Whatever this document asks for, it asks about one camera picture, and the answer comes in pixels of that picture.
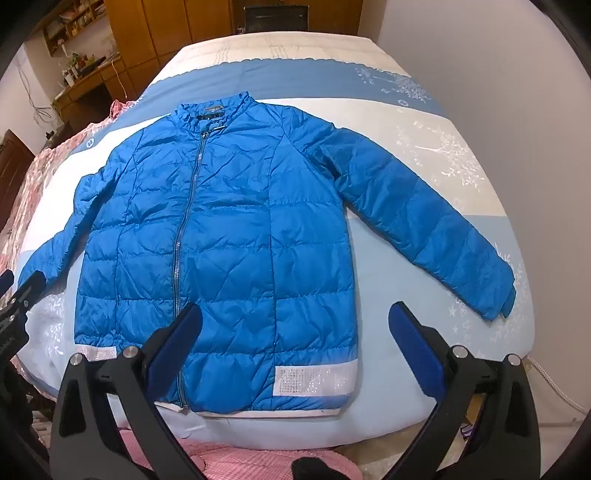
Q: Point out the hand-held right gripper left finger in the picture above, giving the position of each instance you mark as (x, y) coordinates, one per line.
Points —
(178, 341)

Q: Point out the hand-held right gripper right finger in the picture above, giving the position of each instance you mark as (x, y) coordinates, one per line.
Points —
(415, 344)

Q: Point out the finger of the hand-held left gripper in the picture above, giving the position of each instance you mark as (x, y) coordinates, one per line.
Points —
(5, 282)
(31, 288)

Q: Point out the blue shirt with white lettering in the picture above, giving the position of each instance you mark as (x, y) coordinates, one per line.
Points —
(240, 240)

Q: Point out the pink floral quilt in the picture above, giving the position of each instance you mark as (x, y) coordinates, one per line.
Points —
(27, 194)

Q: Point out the dark wooden headboard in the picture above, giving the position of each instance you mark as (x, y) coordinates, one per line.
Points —
(14, 170)

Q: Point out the pink checked clothing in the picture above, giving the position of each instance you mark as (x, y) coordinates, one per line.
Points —
(240, 461)

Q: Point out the dark cloth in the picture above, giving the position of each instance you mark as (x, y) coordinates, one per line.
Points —
(325, 468)

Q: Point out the wooden desk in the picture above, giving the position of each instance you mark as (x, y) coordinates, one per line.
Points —
(92, 87)

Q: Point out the white bottle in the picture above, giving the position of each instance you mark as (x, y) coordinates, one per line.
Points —
(70, 79)

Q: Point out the blue and white printed blanket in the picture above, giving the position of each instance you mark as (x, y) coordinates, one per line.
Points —
(406, 110)

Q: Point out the wooden wardrobe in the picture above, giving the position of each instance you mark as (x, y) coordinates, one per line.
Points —
(184, 27)

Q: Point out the wooden wall shelf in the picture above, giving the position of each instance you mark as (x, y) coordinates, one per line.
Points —
(76, 21)

